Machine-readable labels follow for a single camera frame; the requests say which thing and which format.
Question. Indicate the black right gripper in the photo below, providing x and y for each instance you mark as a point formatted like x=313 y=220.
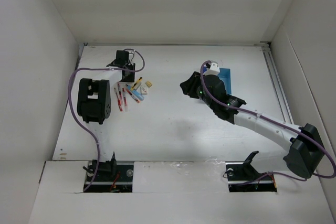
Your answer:
x=189 y=86

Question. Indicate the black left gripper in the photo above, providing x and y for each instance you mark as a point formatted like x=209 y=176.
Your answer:
x=129 y=79

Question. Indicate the yellow black utility knife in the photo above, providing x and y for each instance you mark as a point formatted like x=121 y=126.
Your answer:
x=135 y=84

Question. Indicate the white staples box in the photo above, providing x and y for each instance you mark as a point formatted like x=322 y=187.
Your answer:
x=144 y=89

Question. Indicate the yellow eraser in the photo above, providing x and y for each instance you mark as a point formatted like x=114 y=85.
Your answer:
x=149 y=84

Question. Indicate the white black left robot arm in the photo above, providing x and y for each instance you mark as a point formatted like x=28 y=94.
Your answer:
x=95 y=96

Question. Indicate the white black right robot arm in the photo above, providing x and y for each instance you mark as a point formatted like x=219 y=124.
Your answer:
x=300 y=142

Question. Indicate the light blue correction tape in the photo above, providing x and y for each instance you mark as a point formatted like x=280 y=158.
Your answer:
x=135 y=93

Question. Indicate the red gel pen middle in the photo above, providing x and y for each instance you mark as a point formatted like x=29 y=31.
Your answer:
x=120 y=94

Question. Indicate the light blue storage bin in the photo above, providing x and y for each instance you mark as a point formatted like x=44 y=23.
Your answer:
x=225 y=76

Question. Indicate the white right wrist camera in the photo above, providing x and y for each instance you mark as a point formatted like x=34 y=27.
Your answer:
x=211 y=68

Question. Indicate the aluminium rail right edge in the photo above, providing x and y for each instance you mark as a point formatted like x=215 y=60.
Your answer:
x=276 y=83

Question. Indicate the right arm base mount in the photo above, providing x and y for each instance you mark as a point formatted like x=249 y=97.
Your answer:
x=242 y=177

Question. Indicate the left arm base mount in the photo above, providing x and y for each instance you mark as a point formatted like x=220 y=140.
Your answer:
x=111 y=177

